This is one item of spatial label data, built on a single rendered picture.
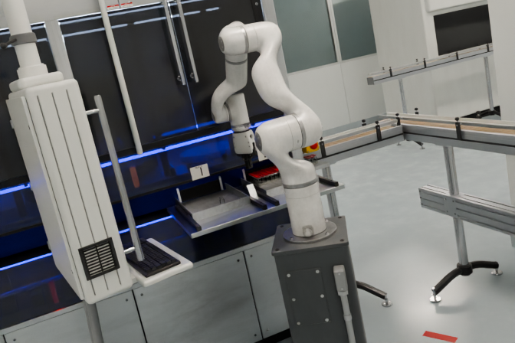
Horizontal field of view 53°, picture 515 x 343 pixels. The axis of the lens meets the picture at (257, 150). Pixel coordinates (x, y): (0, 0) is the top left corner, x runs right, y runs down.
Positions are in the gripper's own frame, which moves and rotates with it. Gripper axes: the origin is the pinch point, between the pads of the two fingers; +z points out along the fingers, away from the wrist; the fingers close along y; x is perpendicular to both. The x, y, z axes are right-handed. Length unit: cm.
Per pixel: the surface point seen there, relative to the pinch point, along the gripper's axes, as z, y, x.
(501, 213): 50, -83, -75
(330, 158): 16, -4, -63
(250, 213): 15.5, -11.7, 18.8
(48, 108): -44, 7, 81
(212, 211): 13.8, 5.4, 23.1
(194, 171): 0.3, 26.5, 8.1
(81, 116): -39, 4, 73
